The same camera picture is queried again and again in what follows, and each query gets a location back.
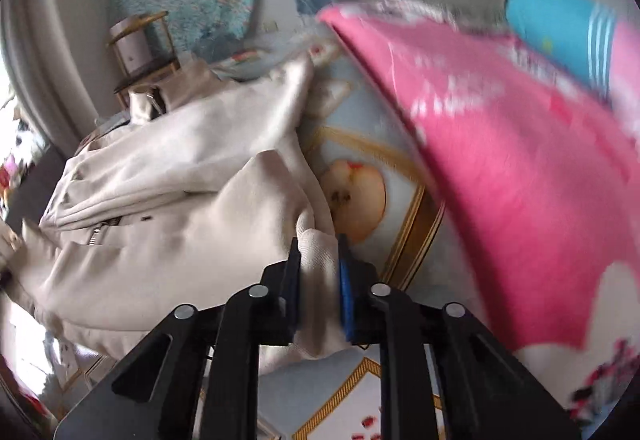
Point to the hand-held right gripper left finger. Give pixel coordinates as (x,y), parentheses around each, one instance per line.
(292,280)

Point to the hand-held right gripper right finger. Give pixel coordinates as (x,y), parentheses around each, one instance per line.
(345,290)

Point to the cream zip jacket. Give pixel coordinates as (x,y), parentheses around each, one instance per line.
(175,220)

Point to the round table with printed cover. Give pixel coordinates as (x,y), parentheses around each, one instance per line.
(360,160)

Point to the pink floral blanket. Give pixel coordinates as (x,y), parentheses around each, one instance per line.
(500,170)

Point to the translucent blue plastic bag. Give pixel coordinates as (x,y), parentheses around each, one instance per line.
(215,50)

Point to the wooden chair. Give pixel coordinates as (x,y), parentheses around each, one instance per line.
(150,70)

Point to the dark grey cabinet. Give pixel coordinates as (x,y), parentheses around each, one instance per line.
(35,180)

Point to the white paper bag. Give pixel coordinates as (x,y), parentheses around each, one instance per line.
(130,42)

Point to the white lace cloth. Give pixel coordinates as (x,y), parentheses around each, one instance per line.
(440,12)

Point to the grey curtain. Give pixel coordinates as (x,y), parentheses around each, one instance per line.
(50,45)

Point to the blue dotted pillow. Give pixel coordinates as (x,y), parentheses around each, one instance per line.
(550,20)

